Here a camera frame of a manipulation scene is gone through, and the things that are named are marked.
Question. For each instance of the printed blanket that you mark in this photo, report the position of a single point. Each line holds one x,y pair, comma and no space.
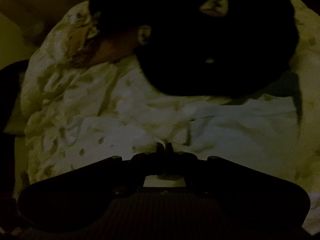
50,85

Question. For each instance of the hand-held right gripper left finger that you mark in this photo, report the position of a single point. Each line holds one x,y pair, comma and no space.
159,150

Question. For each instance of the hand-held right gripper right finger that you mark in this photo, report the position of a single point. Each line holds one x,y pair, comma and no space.
170,150

